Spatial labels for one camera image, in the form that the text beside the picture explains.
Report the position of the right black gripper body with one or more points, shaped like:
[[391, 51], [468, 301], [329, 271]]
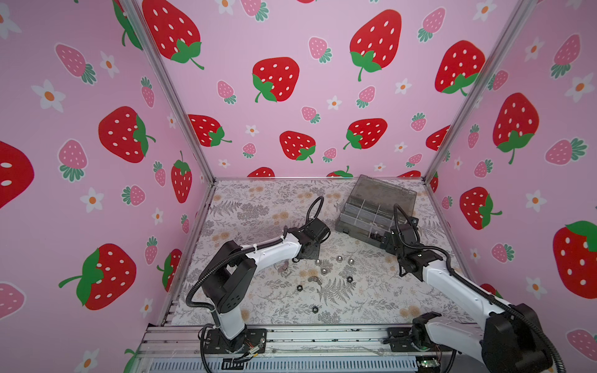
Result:
[[392, 239]]

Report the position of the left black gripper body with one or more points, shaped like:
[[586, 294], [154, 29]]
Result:
[[315, 252]]

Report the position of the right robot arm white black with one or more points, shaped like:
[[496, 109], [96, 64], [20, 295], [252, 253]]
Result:
[[504, 337]]

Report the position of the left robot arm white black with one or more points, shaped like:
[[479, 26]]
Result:
[[227, 278]]

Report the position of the silver wing nut left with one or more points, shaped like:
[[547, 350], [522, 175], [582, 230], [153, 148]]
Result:
[[283, 267]]

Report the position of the grey plastic compartment box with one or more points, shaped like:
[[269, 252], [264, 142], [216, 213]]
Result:
[[368, 212]]

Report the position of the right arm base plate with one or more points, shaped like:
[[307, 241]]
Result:
[[403, 339]]

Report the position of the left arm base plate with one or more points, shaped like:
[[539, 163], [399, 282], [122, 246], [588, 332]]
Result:
[[249, 341]]

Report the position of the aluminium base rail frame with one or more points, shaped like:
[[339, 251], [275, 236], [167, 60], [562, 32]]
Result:
[[300, 348]]

